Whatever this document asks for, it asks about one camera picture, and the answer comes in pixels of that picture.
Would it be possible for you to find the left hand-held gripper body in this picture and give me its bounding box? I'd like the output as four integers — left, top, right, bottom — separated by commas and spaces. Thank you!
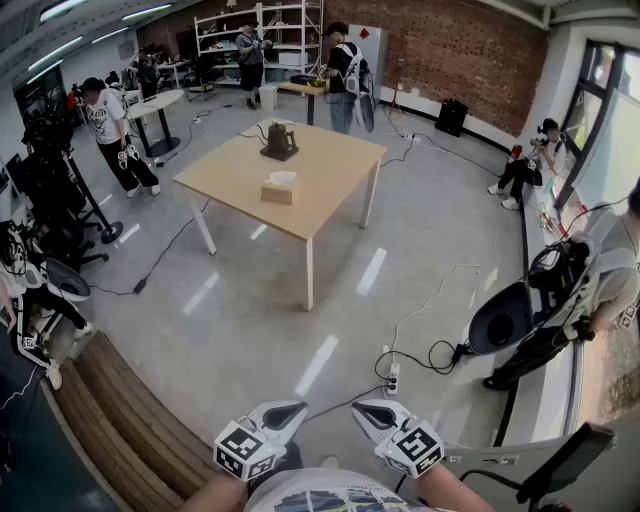
213, 409, 287, 483

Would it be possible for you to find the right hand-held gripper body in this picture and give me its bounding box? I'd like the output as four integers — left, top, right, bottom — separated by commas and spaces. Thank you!
373, 407, 446, 480

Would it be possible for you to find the person's right forearm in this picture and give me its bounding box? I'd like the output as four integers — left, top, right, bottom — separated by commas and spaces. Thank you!
423, 462, 497, 512

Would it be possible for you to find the person's left forearm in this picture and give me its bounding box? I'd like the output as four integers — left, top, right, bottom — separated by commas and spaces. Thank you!
179, 468, 251, 512

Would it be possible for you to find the person's white printed t-shirt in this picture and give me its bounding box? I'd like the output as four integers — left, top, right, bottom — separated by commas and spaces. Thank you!
244, 467, 437, 512

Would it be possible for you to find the wooden bench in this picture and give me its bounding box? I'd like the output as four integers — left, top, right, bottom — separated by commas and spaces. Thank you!
49, 330, 221, 512

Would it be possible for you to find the white table leg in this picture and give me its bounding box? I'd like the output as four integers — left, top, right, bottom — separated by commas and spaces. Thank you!
301, 237, 315, 312
189, 192, 217, 256
359, 162, 380, 230

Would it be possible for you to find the black equipment stand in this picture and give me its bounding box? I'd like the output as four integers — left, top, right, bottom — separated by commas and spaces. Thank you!
22, 117, 125, 246

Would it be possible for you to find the dark square kettle base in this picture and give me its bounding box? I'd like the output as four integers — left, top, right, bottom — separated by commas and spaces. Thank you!
258, 144, 301, 163

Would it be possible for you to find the black office chair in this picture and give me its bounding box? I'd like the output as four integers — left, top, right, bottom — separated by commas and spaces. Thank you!
29, 209, 111, 274

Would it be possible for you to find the black gooseneck kettle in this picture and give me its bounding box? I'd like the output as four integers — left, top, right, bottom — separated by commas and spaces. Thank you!
256, 121, 302, 154

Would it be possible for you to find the black speaker box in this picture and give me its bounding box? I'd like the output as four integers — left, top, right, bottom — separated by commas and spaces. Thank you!
434, 98, 470, 139

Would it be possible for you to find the thin tripod stand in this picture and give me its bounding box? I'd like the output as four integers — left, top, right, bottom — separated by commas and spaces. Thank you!
388, 57, 407, 117

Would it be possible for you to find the wooden table with black leg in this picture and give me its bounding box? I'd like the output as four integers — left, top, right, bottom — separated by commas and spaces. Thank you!
276, 79, 331, 126

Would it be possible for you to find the white round table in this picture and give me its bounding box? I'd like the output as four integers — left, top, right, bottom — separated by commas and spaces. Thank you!
125, 89, 186, 159

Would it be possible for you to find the white cabinet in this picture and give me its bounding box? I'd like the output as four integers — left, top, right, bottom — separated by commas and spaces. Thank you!
347, 23, 390, 104

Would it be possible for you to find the white metal shelving rack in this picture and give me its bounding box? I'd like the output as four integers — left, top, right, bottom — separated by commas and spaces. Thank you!
193, 1, 325, 87

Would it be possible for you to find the ceiling light strip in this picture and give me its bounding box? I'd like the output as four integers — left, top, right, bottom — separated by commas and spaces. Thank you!
24, 59, 65, 86
91, 25, 131, 45
28, 34, 85, 71
39, 0, 90, 22
121, 3, 174, 22

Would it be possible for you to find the black window frame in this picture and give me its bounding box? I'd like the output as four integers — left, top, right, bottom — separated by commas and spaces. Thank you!
552, 39, 640, 211

